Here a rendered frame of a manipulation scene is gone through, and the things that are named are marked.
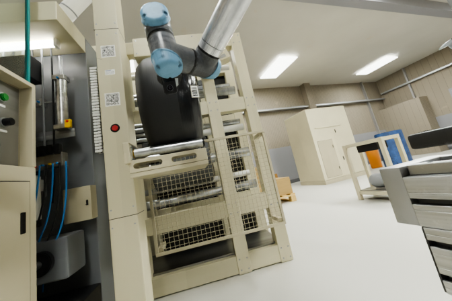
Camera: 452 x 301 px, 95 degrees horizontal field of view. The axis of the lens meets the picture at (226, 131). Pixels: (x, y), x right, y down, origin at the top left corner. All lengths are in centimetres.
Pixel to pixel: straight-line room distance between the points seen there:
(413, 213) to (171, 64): 56
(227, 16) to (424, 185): 53
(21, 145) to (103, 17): 82
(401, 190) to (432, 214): 4
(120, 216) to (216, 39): 90
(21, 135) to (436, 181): 128
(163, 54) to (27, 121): 78
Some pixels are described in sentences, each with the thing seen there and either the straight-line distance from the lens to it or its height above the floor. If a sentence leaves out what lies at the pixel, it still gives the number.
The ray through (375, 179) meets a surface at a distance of 352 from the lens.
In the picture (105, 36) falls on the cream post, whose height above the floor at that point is 161.
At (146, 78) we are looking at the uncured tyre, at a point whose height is 122.
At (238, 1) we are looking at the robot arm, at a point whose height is 113.
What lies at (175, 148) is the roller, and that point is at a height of 89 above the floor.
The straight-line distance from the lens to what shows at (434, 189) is 42.
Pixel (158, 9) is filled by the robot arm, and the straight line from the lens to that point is 66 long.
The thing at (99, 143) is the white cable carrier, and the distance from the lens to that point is 123.
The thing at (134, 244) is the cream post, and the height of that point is 49.
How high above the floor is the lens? 71
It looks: 12 degrees up
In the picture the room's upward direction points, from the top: 11 degrees counter-clockwise
